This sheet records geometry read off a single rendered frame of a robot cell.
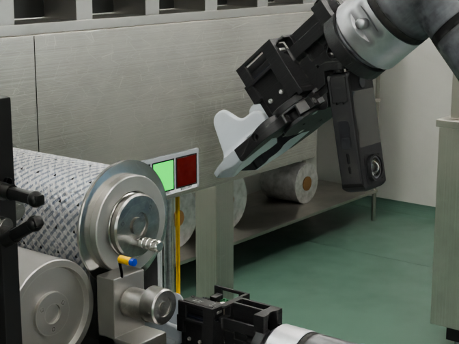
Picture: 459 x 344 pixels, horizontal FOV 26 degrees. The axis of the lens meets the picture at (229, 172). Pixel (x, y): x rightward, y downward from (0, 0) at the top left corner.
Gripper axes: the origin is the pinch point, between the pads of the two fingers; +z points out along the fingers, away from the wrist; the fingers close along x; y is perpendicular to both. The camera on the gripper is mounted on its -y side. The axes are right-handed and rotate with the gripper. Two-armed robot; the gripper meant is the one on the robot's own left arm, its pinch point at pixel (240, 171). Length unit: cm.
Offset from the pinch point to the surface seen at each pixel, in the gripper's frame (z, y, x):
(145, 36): 32, 38, -39
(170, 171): 46, 20, -43
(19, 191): -2.7, 2.5, 29.7
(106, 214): 15.8, 5.0, 4.5
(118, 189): 14.2, 6.9, 2.5
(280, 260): 254, 37, -322
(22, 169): 24.9, 16.5, 4.0
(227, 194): 68, 20, -80
